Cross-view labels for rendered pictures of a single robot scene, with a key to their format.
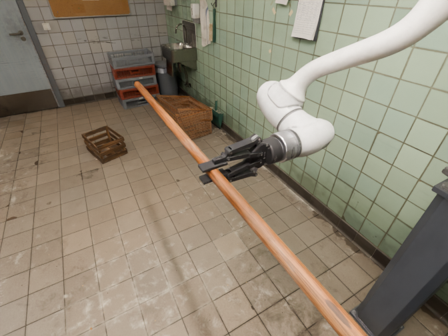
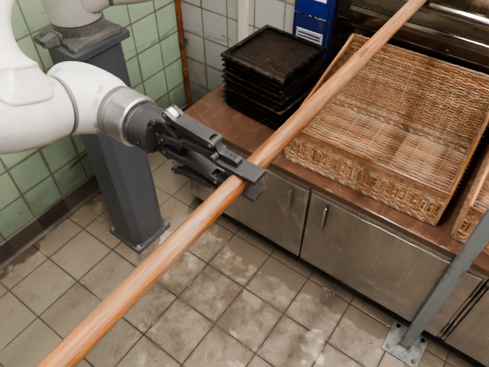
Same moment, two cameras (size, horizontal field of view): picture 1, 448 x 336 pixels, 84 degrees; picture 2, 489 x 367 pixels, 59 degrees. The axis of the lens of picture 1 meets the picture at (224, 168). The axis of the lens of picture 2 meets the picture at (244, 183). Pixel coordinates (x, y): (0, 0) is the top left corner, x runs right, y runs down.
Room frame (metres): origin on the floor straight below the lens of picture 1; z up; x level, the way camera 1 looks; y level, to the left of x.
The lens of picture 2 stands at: (0.69, 0.43, 1.66)
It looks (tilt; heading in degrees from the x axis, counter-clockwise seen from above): 48 degrees down; 245
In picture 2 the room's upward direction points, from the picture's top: straight up
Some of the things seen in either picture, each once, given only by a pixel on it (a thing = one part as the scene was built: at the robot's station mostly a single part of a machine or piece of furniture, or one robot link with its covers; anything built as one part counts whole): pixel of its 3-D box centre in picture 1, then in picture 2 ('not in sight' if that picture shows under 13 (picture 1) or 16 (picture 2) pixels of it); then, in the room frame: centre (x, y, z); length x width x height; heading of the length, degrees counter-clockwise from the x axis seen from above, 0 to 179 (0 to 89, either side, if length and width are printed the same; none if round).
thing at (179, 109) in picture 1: (184, 107); not in sight; (2.94, 0.50, 0.32); 0.56 x 0.49 x 0.28; 37
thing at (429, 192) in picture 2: not in sight; (390, 121); (-0.25, -0.40, 0.72); 0.56 x 0.49 x 0.28; 121
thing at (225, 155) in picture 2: (222, 155); (225, 151); (0.52, 0.00, 1.23); 0.05 x 0.01 x 0.03; 120
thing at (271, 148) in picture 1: (262, 153); (162, 135); (0.58, -0.11, 1.19); 0.09 x 0.07 x 0.08; 119
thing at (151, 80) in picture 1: (134, 79); not in sight; (3.92, 1.40, 0.38); 0.60 x 0.40 x 0.16; 117
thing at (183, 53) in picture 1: (179, 59); not in sight; (3.74, 0.63, 0.71); 0.47 x 0.36 x 0.91; 29
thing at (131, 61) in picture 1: (131, 58); not in sight; (3.93, 1.38, 0.68); 0.60 x 0.40 x 0.16; 119
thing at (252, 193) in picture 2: (213, 176); (240, 184); (0.51, 0.03, 1.17); 0.07 x 0.03 x 0.01; 120
